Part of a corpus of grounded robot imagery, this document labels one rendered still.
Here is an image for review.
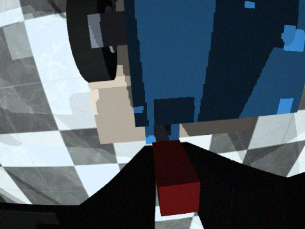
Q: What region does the red-headed pin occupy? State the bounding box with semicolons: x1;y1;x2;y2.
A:
152;125;200;216

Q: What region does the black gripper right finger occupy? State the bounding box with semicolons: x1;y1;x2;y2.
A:
182;142;305;229

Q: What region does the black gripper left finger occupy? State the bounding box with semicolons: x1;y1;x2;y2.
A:
0;145;156;229

